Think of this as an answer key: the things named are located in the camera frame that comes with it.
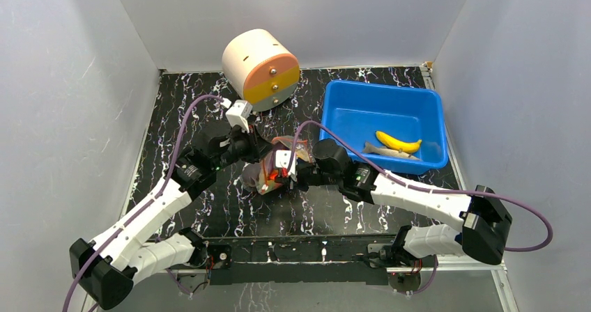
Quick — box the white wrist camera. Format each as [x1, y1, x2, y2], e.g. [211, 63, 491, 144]
[274, 150, 297, 181]
[221, 98, 253, 134]

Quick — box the yellow toy banana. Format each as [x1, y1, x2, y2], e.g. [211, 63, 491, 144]
[375, 131, 422, 154]

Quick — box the grey toy fish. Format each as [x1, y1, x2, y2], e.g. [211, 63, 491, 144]
[362, 141, 420, 161]

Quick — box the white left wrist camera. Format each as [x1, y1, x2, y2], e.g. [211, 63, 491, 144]
[221, 98, 253, 134]

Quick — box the blue plastic bin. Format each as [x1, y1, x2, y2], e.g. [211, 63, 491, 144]
[319, 80, 449, 175]

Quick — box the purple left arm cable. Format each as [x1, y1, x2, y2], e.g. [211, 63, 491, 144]
[62, 94, 229, 312]

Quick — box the cylindrical wooden drawer box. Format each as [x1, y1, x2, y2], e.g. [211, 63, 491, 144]
[222, 29, 300, 112]

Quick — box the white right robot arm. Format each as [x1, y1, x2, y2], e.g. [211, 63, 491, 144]
[278, 139, 512, 266]

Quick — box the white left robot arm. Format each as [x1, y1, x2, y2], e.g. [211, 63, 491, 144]
[69, 125, 273, 310]

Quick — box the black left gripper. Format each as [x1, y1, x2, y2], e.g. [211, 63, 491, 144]
[213, 122, 275, 172]

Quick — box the clear orange-zip bag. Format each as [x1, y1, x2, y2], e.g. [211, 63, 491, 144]
[240, 136, 294, 195]

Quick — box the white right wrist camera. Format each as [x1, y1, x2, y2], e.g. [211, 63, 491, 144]
[274, 150, 297, 181]

